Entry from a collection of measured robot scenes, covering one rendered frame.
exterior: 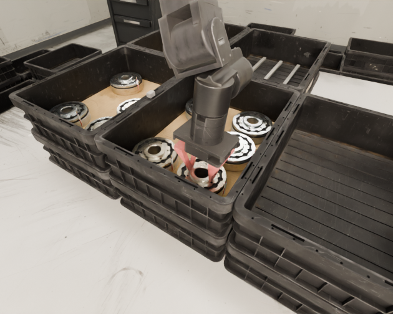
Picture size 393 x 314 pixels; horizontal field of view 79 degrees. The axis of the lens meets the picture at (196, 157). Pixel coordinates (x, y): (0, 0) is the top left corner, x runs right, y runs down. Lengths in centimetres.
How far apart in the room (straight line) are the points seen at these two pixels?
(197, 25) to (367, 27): 354
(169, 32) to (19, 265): 56
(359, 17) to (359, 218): 336
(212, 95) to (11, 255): 57
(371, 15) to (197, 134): 350
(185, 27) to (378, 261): 47
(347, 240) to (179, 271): 33
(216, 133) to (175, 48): 14
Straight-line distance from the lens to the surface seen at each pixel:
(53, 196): 75
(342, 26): 380
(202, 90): 34
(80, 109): 73
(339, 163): 64
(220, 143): 40
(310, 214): 52
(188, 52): 34
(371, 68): 215
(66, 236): 66
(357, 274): 37
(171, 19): 37
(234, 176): 53
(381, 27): 382
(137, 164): 43
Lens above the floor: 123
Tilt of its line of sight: 45 degrees down
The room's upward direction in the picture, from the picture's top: straight up
